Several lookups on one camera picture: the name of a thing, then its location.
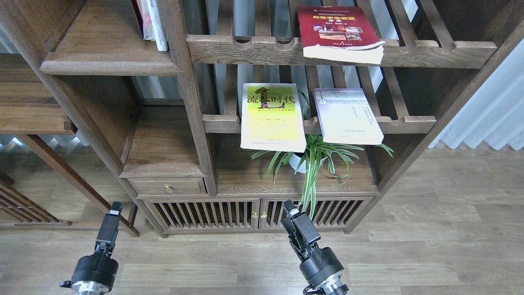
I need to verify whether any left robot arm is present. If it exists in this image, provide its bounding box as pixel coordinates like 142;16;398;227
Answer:
60;202;123;295

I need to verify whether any dark wooden bookshelf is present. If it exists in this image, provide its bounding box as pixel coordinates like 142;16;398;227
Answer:
1;0;523;237

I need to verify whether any green spider plant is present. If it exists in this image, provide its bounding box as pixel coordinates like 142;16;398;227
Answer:
266;89;393;216

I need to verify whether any red paperback book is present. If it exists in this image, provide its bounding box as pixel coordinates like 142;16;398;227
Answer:
298;5;384;65

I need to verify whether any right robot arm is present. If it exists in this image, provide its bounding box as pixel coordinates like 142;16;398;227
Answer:
282;200;349;295

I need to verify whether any brass drawer knob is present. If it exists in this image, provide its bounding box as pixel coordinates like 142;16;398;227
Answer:
165;184;174;194

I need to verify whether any yellow green book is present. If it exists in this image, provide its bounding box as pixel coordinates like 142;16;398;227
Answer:
241;83;306;152

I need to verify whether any white plant pot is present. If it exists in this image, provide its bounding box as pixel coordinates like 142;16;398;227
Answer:
289;153;326;174

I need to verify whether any wooden side furniture left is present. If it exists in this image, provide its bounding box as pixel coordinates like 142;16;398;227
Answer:
0;53;140;237

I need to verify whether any white lavender book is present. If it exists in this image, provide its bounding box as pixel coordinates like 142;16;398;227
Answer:
313;89;384;145

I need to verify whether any white pleated curtain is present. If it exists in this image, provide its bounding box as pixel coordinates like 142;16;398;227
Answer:
429;41;524;150

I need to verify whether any upright white book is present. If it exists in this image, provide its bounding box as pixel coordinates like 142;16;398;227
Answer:
139;0;168;52

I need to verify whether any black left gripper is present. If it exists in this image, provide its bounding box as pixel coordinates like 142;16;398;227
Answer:
71;202;123;293

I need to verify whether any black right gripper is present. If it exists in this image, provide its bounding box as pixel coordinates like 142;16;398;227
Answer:
281;200;346;289

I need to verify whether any upright dark red book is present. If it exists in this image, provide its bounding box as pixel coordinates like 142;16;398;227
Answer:
131;0;144;37

